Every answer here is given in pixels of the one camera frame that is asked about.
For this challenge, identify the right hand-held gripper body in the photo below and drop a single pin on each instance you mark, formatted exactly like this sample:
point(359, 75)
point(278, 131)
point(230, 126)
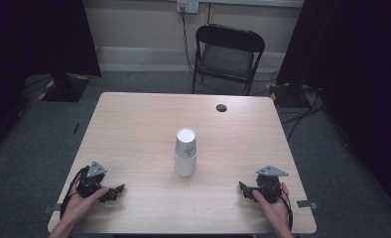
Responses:
point(269, 188)

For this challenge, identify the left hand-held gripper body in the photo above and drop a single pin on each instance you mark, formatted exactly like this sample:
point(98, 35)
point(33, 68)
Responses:
point(90, 185)

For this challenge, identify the plain white paper cup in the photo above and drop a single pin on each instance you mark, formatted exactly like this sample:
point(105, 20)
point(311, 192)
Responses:
point(185, 165)

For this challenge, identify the printed white paper cup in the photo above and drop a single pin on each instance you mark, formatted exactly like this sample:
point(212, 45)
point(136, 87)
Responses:
point(185, 140)

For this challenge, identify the person's right hand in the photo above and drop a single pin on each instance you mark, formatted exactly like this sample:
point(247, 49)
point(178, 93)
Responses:
point(278, 211)

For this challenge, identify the person's left hand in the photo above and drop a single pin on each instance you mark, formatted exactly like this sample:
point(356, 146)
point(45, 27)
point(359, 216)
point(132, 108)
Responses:
point(77, 208)

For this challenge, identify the grey tape strip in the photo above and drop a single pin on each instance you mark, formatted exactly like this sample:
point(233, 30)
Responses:
point(306, 204)
point(53, 208)

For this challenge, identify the small black floor object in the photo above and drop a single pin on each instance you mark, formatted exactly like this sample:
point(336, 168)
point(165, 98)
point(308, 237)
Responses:
point(76, 128)

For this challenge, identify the black round table grommet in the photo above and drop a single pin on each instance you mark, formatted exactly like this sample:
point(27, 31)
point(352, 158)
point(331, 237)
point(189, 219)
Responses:
point(221, 108)

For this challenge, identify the black stand base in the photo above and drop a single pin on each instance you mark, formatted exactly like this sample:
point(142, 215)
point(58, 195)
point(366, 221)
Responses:
point(64, 88)
point(287, 95)

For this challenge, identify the black folding chair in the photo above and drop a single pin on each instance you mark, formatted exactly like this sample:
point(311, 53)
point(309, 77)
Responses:
point(228, 59)

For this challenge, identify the dark curtain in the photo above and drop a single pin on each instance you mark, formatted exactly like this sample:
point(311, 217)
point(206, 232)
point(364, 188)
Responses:
point(34, 39)
point(352, 59)

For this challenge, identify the white wall socket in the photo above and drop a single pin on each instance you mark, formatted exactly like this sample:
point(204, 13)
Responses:
point(187, 5)

